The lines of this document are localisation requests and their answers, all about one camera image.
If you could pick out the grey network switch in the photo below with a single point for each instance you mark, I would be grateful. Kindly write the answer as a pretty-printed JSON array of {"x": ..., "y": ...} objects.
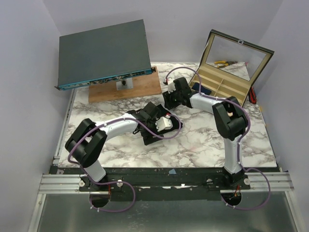
[{"x": 103, "y": 55}]

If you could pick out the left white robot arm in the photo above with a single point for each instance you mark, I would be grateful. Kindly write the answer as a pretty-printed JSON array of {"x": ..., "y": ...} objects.
[{"x": 87, "y": 141}]

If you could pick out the black underwear white waistband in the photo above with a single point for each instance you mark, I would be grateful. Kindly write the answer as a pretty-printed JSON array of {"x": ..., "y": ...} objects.
[{"x": 151, "y": 113}]

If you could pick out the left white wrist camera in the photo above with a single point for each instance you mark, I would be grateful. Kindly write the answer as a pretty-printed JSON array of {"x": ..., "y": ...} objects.
[{"x": 163, "y": 123}]

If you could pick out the black compartment box with lid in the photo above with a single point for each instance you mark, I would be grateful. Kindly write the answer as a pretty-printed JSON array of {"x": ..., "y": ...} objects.
[{"x": 234, "y": 80}]

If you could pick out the aluminium frame extrusion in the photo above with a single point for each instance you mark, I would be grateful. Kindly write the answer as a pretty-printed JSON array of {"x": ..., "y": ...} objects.
[{"x": 268, "y": 206}]

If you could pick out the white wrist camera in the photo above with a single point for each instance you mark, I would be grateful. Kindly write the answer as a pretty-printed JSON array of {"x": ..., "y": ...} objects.
[
  {"x": 171, "y": 85},
  {"x": 163, "y": 123}
]

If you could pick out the wooden board stand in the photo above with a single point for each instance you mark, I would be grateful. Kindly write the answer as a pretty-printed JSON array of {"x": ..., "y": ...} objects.
[{"x": 140, "y": 86}]

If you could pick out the yellow handled pliers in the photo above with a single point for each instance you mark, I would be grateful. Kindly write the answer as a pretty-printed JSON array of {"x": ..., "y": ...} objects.
[{"x": 223, "y": 64}]

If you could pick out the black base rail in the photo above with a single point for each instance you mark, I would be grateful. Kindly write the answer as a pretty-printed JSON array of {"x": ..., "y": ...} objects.
[{"x": 153, "y": 184}]

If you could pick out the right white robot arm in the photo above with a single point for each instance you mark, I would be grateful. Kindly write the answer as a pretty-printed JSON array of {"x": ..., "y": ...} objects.
[{"x": 230, "y": 119}]

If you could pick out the rolled navy blue cloth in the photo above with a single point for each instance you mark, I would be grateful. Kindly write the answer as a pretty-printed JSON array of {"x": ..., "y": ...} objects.
[{"x": 197, "y": 86}]

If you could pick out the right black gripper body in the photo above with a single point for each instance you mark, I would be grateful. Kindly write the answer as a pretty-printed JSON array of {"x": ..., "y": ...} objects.
[{"x": 170, "y": 99}]

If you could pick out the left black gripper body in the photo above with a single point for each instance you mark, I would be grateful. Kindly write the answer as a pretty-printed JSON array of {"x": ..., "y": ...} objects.
[{"x": 147, "y": 137}]

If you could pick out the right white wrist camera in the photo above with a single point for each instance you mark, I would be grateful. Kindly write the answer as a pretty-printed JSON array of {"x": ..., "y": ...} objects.
[{"x": 171, "y": 85}]

